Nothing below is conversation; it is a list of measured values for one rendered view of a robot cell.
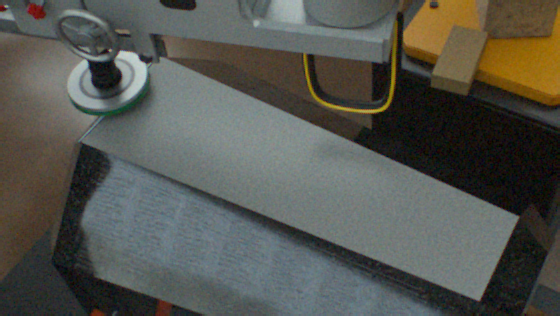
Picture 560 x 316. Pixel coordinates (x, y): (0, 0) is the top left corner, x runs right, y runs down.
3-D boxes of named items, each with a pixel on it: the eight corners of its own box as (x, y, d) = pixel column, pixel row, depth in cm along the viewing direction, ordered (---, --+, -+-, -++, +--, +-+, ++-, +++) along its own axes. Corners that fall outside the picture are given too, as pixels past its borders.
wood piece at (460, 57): (451, 37, 211) (453, 24, 207) (486, 45, 208) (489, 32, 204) (429, 86, 200) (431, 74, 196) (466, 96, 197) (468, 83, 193)
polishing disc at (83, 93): (164, 69, 199) (163, 66, 198) (112, 123, 189) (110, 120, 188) (104, 43, 207) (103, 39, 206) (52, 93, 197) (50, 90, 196)
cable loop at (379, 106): (400, 112, 179) (405, 12, 153) (397, 123, 177) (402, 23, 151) (307, 99, 184) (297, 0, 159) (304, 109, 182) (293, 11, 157)
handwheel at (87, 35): (142, 38, 169) (125, -14, 157) (125, 70, 164) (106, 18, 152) (83, 30, 173) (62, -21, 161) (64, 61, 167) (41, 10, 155)
